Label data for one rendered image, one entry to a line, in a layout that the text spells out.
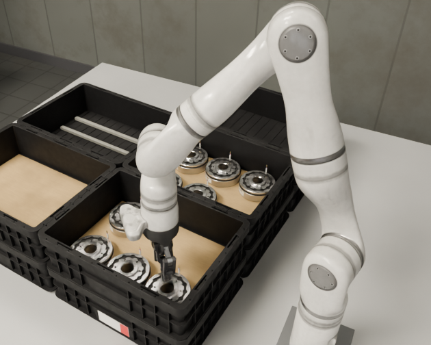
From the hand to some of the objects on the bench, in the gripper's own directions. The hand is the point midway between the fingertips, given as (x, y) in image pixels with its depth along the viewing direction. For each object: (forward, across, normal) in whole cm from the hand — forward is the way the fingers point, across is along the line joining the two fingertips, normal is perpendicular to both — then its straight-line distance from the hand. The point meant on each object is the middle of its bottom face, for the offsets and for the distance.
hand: (162, 265), depth 107 cm
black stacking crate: (+20, +10, +1) cm, 23 cm away
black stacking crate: (+20, +29, -22) cm, 42 cm away
